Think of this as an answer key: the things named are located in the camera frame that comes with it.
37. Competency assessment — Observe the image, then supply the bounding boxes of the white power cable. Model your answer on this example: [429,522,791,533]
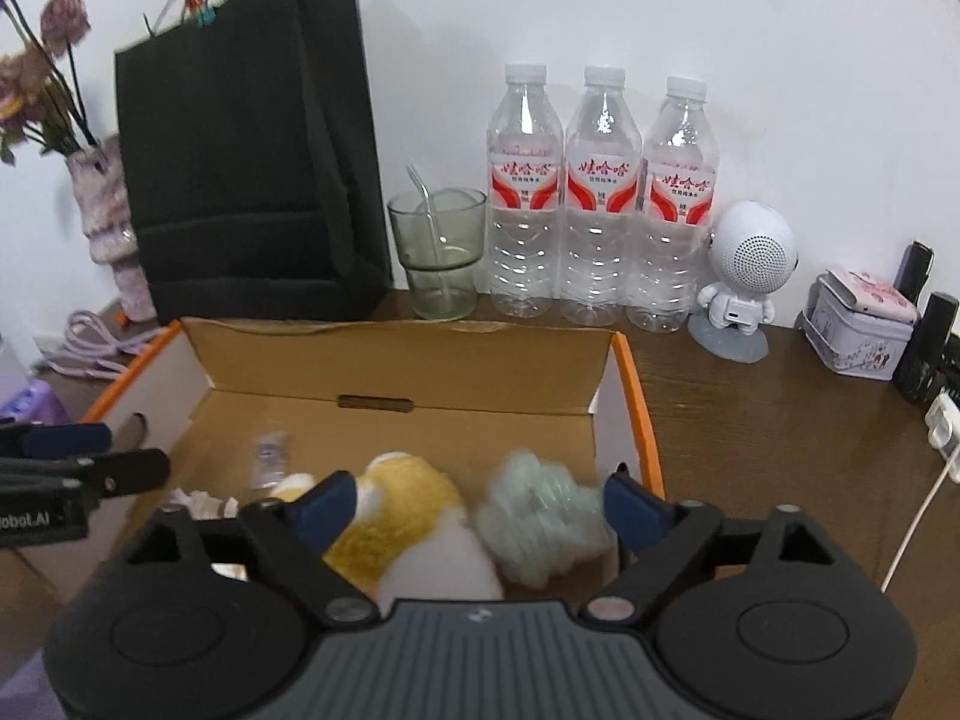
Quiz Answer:
[879,457,955,595]

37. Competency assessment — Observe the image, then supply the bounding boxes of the white astronaut speaker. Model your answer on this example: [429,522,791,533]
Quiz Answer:
[688,200,801,363]

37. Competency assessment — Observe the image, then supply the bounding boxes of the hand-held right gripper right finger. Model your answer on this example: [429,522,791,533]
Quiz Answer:
[585,466,837,625]

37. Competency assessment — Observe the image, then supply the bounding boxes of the orange cardboard box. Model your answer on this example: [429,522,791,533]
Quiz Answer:
[75,317,665,601]

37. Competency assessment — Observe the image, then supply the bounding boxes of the purple charging cable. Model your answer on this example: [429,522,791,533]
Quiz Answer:
[37,307,163,380]

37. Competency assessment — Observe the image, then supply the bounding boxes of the purple tissue pack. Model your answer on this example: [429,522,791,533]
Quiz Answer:
[0,379,55,425]

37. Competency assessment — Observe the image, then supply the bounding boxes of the black cosmetic bottle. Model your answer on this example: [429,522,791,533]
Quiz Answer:
[892,292,960,407]

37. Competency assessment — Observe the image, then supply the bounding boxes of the small clear plastic packet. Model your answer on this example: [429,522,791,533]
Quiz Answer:
[251,431,290,493]

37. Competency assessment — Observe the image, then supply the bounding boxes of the printed tin box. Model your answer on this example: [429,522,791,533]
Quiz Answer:
[796,268,921,382]

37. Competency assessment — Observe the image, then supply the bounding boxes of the yellow white plush toy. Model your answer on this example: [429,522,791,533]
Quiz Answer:
[270,452,505,610]

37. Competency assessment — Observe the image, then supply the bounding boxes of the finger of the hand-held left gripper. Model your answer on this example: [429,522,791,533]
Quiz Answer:
[0,448,172,501]
[0,423,113,460]

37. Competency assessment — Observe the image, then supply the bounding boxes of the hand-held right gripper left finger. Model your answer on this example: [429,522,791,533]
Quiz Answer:
[124,469,377,626]

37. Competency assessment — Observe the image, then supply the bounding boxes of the black paper bag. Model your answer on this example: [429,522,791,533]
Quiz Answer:
[114,0,394,325]

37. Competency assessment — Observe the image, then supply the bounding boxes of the pale green mesh bath pouf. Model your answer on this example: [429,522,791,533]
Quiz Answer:
[472,450,620,587]

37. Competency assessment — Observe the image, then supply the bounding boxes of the clear plastic water bottle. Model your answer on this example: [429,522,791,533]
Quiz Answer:
[562,65,644,328]
[486,62,566,319]
[626,75,722,334]

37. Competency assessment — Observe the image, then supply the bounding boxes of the black lipstick tube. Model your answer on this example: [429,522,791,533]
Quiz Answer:
[898,240,935,305]

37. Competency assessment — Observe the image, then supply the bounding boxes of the purple white knitted vase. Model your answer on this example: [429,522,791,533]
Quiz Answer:
[66,136,158,323]

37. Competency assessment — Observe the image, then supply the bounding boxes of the crumpled white tissue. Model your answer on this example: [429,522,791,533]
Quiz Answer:
[166,487,242,523]

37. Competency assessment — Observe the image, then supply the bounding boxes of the dried flower bouquet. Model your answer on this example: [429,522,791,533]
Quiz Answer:
[0,0,100,166]

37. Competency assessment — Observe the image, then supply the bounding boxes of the clear glass straw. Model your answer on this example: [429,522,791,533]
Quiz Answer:
[406,163,455,301]

